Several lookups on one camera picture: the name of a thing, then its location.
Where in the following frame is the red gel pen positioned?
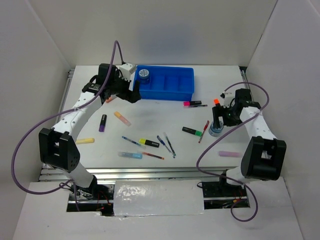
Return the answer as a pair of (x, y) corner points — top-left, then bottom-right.
(138, 151), (165, 160)

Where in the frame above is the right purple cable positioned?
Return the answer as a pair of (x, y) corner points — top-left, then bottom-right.
(196, 81), (270, 223)

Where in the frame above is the blue plastic sorting tray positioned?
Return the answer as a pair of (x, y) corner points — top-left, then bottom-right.
(133, 65), (195, 102)

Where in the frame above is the light blue highlighter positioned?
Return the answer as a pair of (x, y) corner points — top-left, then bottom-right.
(117, 151), (143, 159)

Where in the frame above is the black yellow highlighter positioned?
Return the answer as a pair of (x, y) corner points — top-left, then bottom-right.
(139, 138), (160, 148)

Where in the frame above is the black green highlighter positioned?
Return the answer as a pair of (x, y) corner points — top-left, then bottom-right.
(182, 126), (202, 137)

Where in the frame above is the black pink highlighter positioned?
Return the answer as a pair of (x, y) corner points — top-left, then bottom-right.
(183, 100), (202, 107)

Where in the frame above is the pale yellow highlighter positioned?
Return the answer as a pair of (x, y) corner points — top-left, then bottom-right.
(75, 138), (95, 145)

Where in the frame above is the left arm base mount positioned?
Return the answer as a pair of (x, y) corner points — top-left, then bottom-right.
(62, 183), (115, 217)

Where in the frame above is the orange cap peach highlighter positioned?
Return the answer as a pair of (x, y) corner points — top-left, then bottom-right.
(114, 111), (131, 127)

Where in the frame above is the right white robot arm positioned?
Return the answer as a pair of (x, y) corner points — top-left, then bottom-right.
(196, 88), (287, 196)

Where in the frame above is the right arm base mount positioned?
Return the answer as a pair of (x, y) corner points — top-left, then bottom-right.
(196, 178), (250, 210)

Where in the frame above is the black orange highlighter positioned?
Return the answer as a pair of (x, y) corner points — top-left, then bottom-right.
(213, 98), (220, 105)

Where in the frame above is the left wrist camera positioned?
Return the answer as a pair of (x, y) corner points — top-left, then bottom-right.
(118, 63), (137, 80)

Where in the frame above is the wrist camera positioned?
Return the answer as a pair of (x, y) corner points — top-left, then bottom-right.
(220, 92), (235, 108)
(118, 63), (137, 80)

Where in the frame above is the lilac highlighter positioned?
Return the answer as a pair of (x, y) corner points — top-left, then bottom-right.
(218, 151), (242, 158)

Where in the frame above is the red ballpoint pen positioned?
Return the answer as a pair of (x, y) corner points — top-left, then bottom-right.
(198, 120), (210, 144)

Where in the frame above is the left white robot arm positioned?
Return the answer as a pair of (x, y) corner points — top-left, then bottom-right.
(38, 63), (141, 200)

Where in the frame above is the white foil panel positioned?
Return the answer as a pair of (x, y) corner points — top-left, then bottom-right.
(113, 180), (204, 217)

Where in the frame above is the dark blue pen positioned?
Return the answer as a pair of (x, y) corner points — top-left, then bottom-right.
(156, 135), (175, 158)

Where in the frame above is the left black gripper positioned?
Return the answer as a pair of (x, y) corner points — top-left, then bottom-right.
(108, 71), (142, 104)

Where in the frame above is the blue gel pen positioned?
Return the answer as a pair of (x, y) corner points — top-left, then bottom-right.
(121, 136), (141, 147)

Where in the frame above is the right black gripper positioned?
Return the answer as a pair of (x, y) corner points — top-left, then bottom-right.
(212, 104), (243, 129)

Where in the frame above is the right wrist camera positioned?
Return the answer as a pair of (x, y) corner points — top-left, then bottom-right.
(220, 92), (235, 108)

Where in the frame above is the purple gel pen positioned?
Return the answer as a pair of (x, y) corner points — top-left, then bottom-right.
(184, 104), (208, 108)

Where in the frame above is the aluminium front rail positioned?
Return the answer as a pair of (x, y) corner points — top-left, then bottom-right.
(38, 167), (226, 182)

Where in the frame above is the teal gel pen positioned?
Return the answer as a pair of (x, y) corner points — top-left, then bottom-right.
(163, 132), (176, 157)

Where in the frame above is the black purple highlighter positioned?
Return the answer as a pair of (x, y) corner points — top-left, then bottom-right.
(98, 114), (107, 133)

